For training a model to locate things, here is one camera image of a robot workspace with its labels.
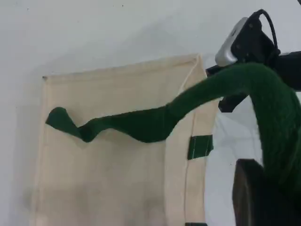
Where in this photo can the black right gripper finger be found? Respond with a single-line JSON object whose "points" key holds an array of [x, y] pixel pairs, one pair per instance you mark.
{"points": [[214, 70]]}

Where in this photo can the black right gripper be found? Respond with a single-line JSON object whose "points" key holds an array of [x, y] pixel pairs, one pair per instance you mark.
{"points": [[289, 68]]}

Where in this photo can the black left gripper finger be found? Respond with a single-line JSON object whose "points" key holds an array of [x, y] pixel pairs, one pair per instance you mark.
{"points": [[249, 193]]}

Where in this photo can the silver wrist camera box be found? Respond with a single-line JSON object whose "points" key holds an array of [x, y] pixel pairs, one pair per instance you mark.
{"points": [[229, 46]]}

